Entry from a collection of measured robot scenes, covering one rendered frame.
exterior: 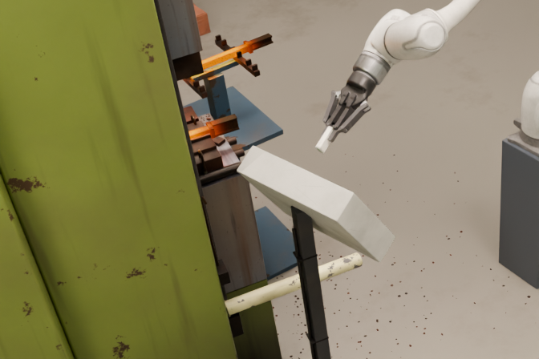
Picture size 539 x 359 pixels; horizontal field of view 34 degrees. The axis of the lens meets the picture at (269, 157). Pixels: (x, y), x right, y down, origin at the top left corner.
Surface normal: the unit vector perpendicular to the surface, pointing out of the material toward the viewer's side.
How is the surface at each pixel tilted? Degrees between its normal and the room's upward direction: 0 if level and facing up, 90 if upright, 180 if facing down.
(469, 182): 0
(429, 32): 64
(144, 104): 90
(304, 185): 30
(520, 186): 90
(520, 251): 90
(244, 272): 90
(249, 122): 0
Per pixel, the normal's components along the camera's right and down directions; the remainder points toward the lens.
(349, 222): 0.71, 0.34
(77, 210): 0.35, 0.52
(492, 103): -0.14, -0.79
